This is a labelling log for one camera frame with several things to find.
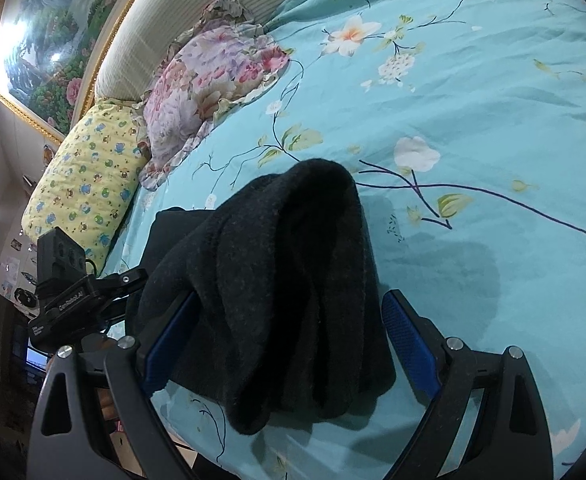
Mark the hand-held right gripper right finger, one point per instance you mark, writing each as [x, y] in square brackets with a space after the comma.
[415, 340]

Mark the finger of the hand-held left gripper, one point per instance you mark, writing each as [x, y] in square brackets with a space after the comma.
[123, 280]

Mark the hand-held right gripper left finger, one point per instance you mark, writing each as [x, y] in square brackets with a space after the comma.
[165, 355]

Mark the black pants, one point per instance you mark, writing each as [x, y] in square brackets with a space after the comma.
[283, 285]

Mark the lit screen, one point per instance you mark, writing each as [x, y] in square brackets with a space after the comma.
[36, 358]

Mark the yellow printed pillow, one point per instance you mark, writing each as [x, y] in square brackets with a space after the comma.
[88, 180]

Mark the pink floral ruffled pillow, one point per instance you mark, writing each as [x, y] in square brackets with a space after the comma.
[208, 85]

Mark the teal floral bed sheet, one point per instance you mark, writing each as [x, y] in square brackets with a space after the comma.
[473, 135]

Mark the gold framed landscape painting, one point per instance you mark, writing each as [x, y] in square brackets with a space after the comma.
[58, 35]

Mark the white padded headboard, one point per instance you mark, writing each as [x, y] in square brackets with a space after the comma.
[173, 15]

